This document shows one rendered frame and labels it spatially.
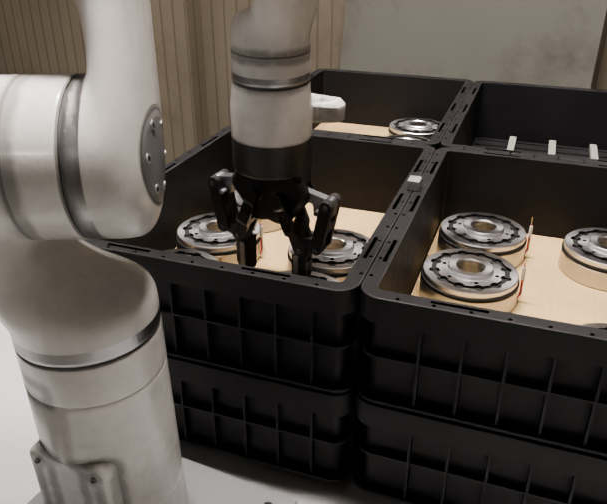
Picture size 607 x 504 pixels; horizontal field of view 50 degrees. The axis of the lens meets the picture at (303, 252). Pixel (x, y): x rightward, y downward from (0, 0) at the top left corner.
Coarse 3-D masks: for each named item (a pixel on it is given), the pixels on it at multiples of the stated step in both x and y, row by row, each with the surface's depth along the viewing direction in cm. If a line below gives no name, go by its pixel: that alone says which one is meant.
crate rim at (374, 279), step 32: (512, 160) 83; (544, 160) 81; (416, 192) 72; (384, 256) 59; (384, 320) 53; (416, 320) 52; (448, 320) 51; (480, 320) 50; (512, 320) 50; (544, 320) 50; (544, 352) 50; (576, 352) 49
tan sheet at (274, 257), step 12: (312, 216) 91; (348, 216) 91; (360, 216) 91; (372, 216) 91; (312, 228) 87; (336, 228) 87; (348, 228) 87; (360, 228) 87; (372, 228) 87; (264, 240) 84; (276, 240) 84; (288, 240) 84; (264, 252) 81; (276, 252) 81; (264, 264) 78; (276, 264) 78
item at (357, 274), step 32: (224, 128) 93; (384, 224) 65; (128, 256) 60; (160, 256) 59; (192, 256) 59; (224, 288) 58; (256, 288) 56; (288, 288) 55; (320, 288) 54; (352, 288) 54
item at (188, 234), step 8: (200, 216) 83; (208, 216) 83; (184, 224) 81; (192, 224) 82; (256, 224) 81; (184, 232) 79; (192, 232) 79; (256, 232) 79; (184, 240) 77; (192, 240) 77; (200, 240) 78; (208, 240) 77; (216, 240) 77; (224, 240) 77; (232, 240) 77; (192, 248) 76; (200, 248) 76; (208, 248) 75; (216, 248) 75; (224, 248) 76; (232, 248) 76
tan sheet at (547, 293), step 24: (552, 240) 84; (528, 264) 78; (552, 264) 78; (528, 288) 74; (552, 288) 74; (576, 288) 74; (528, 312) 69; (552, 312) 69; (576, 312) 69; (600, 312) 69
